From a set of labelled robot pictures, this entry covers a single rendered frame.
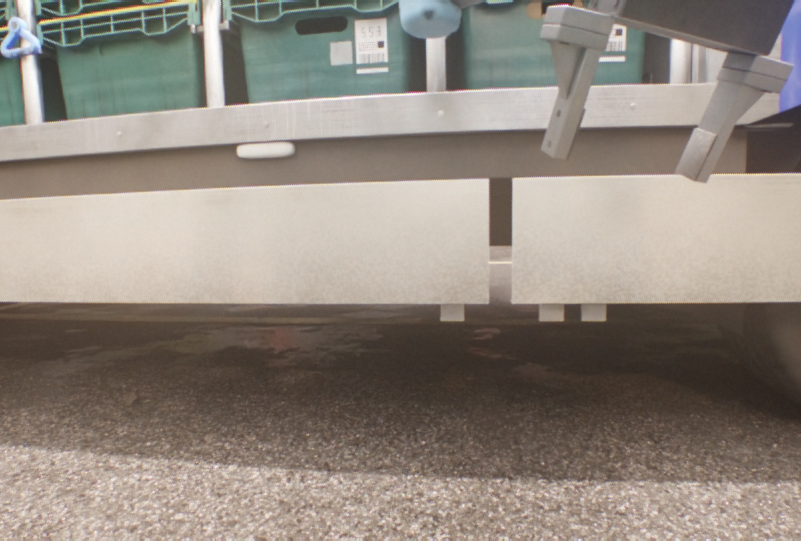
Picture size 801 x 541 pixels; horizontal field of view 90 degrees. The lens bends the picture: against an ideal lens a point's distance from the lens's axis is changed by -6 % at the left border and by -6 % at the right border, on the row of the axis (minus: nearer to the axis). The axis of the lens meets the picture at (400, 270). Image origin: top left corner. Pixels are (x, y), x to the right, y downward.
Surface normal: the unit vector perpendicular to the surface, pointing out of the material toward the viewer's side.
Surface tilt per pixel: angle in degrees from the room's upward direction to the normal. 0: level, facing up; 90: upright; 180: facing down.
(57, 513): 0
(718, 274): 90
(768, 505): 0
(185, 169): 90
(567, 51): 113
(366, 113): 90
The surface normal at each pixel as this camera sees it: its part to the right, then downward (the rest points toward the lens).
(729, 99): -0.98, -0.09
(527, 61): -0.11, 0.25
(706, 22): 0.10, 0.51
